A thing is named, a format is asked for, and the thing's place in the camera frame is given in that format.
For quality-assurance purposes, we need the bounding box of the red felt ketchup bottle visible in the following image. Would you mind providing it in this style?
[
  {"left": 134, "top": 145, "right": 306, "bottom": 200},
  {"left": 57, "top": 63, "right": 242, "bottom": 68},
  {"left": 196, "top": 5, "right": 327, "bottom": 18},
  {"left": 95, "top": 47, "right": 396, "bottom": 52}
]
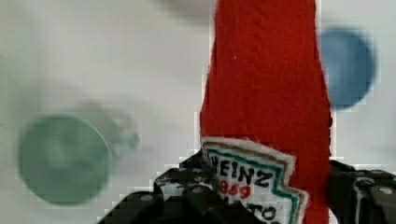
[{"left": 200, "top": 0, "right": 332, "bottom": 224}]

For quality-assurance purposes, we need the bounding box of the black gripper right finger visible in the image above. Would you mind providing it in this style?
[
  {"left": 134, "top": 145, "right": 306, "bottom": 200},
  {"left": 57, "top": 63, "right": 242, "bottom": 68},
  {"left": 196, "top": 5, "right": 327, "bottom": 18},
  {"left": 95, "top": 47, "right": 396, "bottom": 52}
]
[{"left": 328, "top": 161, "right": 396, "bottom": 224}]

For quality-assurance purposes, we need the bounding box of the green round bowl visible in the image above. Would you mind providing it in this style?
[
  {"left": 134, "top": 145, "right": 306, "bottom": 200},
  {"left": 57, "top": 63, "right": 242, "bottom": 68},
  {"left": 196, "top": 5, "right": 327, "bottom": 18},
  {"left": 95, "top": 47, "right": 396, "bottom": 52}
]
[{"left": 17, "top": 116, "right": 111, "bottom": 205}]

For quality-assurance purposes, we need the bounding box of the blue round bowl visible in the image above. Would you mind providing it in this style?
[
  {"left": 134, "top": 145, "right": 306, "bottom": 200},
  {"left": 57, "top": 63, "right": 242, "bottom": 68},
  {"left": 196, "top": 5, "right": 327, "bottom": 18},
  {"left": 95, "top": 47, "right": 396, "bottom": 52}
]
[{"left": 318, "top": 27, "right": 376, "bottom": 111}]

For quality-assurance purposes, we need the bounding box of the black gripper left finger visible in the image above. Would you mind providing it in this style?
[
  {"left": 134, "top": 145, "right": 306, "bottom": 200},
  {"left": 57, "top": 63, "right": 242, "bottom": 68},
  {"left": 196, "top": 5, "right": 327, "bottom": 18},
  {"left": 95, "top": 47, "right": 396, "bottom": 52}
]
[{"left": 98, "top": 153, "right": 262, "bottom": 224}]

